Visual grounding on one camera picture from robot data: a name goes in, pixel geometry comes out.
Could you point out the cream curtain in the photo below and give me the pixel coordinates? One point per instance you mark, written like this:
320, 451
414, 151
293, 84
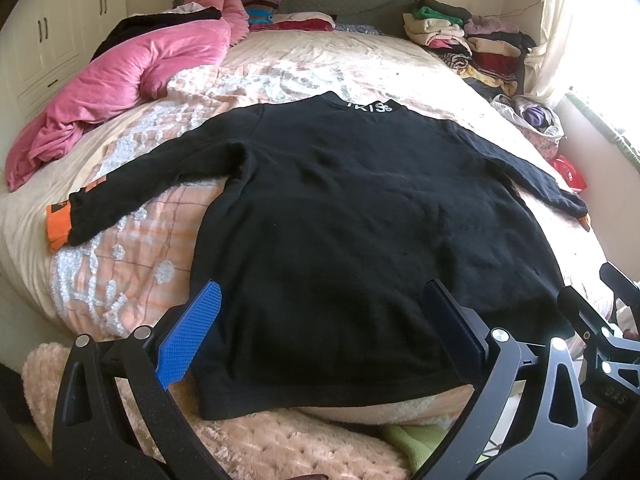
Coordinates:
548, 66

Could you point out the cream wardrobe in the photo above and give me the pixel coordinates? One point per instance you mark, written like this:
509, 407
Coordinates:
44, 43

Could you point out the red and white pillow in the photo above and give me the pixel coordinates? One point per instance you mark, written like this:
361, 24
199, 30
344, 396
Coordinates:
304, 21

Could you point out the pink duvet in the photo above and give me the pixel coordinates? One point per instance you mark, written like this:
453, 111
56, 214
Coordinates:
128, 75

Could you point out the black garment on duvet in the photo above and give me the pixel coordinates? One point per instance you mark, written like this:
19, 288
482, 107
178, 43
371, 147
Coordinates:
142, 24

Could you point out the peach quilted bedspread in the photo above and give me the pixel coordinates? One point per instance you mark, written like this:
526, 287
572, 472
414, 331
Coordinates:
300, 124

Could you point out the striped colourful pillow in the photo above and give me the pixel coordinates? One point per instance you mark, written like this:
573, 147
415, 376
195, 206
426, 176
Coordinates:
260, 12

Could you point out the red plastic bag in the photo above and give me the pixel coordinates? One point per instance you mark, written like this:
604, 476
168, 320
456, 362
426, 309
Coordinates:
569, 173

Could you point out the pile of folded clothes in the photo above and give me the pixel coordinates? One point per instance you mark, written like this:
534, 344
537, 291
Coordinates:
486, 51

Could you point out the fluffy beige blanket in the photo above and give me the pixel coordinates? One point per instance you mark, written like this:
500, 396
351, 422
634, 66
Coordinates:
272, 445

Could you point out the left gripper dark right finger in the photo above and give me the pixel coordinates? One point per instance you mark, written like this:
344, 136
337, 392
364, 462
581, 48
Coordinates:
460, 331

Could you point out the black long-sleeve sweater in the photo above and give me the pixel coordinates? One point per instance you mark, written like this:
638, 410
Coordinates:
350, 239

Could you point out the floral laundry basket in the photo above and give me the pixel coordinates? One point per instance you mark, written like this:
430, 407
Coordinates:
536, 122

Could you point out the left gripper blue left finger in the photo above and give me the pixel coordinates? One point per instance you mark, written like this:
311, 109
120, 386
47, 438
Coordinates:
179, 343

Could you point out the green garment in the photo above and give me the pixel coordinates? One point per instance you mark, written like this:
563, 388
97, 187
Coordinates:
416, 443

